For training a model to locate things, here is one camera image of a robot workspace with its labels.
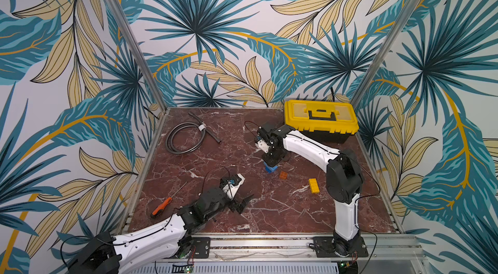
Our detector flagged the right aluminium frame post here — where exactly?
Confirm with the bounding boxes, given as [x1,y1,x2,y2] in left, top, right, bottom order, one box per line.
[349,0,444,108]

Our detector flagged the coiled black cable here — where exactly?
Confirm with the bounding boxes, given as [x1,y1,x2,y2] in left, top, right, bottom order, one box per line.
[166,112,222,155]

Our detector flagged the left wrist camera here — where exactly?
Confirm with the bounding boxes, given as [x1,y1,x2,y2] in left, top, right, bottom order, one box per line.
[220,174,245,200]

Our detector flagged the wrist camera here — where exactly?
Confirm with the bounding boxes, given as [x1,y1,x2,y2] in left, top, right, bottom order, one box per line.
[255,126,271,153]
[220,174,245,200]

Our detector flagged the yellow black toolbox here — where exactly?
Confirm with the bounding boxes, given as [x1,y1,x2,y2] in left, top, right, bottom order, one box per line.
[284,100,359,144]

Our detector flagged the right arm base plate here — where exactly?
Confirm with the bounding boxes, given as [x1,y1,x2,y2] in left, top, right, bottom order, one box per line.
[308,236,369,258]

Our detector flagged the yellow lego brick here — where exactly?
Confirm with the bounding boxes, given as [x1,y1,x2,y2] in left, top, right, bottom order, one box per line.
[309,178,320,194]

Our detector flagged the left aluminium frame post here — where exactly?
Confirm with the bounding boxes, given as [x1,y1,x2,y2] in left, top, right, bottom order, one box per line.
[105,0,167,113]

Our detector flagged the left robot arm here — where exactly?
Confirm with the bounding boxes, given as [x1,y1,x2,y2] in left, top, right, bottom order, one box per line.
[66,185,254,273]

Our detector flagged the aluminium frame post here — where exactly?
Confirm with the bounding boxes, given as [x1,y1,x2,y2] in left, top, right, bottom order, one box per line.
[349,0,444,108]
[105,0,167,113]

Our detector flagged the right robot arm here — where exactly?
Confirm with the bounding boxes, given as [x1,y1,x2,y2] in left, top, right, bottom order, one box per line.
[255,124,364,257]

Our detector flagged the orange handled screwdriver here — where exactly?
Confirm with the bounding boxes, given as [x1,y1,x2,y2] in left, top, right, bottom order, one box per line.
[150,182,187,218]

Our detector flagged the long light blue lego brick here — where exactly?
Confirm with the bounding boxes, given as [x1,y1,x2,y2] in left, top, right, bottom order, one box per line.
[264,162,278,174]

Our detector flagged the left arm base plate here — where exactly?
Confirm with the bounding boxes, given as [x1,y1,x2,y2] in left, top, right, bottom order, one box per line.
[172,236,211,259]

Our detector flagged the aluminium front rail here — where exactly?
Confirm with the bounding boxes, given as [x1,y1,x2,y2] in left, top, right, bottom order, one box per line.
[208,231,427,264]

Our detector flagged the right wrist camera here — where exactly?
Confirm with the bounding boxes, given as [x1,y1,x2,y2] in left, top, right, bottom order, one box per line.
[255,126,271,153]

